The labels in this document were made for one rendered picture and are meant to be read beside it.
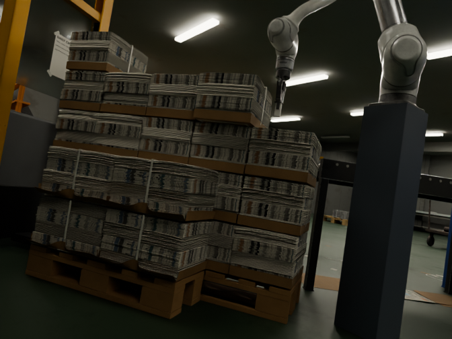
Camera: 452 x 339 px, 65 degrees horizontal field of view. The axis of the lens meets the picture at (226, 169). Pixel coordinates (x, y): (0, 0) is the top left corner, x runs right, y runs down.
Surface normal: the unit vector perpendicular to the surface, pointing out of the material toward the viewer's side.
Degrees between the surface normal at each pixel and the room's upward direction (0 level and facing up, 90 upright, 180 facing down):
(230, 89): 90
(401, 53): 93
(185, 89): 90
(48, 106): 90
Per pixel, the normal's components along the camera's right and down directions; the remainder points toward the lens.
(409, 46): -0.37, 0.00
